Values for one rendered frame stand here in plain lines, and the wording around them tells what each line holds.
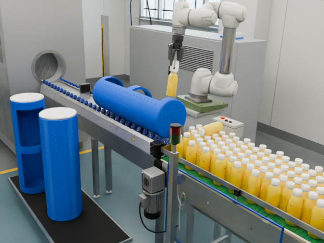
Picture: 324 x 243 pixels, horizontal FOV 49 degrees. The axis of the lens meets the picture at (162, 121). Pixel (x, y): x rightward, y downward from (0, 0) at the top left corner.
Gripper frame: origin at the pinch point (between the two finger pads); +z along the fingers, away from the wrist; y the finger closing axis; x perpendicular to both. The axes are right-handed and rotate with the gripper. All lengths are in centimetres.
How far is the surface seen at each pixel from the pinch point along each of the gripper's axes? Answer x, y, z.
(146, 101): -17.9, 6.6, 27.2
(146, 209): 15, 22, 91
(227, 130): 28, -30, 39
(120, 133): -48, 6, 58
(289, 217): 105, 11, 57
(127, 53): -501, -292, 13
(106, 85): -72, 8, 24
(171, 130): 44, 35, 31
